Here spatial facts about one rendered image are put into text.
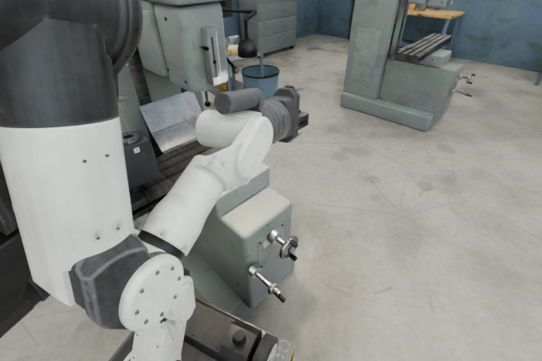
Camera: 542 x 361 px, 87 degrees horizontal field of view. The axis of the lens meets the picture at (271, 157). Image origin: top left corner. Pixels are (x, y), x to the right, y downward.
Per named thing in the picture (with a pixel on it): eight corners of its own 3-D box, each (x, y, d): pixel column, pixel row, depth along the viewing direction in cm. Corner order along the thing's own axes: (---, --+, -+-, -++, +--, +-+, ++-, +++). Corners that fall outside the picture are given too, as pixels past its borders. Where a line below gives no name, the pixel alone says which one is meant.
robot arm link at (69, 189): (92, 387, 25) (35, 138, 18) (22, 321, 31) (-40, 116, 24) (188, 299, 35) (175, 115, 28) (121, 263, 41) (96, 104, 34)
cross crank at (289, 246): (304, 253, 133) (305, 236, 127) (287, 269, 126) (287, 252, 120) (279, 234, 143) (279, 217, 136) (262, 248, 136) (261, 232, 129)
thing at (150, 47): (210, 65, 136) (202, 4, 121) (162, 78, 122) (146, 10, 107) (188, 58, 147) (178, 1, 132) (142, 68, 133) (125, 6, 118)
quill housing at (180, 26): (232, 82, 125) (225, -1, 107) (191, 96, 113) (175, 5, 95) (207, 72, 136) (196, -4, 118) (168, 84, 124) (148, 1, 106)
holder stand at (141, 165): (160, 176, 124) (149, 137, 113) (108, 200, 112) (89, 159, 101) (149, 164, 132) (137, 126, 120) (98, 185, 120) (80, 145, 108)
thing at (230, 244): (291, 274, 173) (294, 201, 139) (252, 312, 155) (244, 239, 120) (212, 208, 220) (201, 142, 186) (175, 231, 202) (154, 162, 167)
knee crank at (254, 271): (289, 297, 125) (289, 290, 122) (279, 307, 122) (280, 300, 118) (255, 267, 138) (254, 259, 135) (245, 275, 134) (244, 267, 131)
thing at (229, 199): (271, 184, 150) (270, 165, 143) (217, 219, 130) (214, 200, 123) (214, 148, 179) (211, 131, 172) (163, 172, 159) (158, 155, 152)
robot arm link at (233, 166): (277, 136, 49) (242, 201, 43) (235, 130, 54) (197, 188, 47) (268, 108, 45) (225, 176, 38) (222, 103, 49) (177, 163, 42)
